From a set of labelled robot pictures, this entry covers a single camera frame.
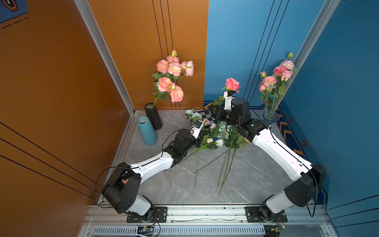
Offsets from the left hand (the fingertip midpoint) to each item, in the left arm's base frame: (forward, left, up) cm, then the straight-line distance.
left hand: (203, 128), depth 82 cm
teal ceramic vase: (+3, +34, -7) cm, 35 cm away
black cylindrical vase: (+17, +33, -11) cm, 39 cm away
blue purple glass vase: (+14, -44, -5) cm, 46 cm away
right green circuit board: (-44, -36, -21) cm, 60 cm away
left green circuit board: (-45, +28, -24) cm, 59 cm away
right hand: (+4, -5, +12) cm, 14 cm away
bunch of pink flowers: (+3, -11, -17) cm, 20 cm away
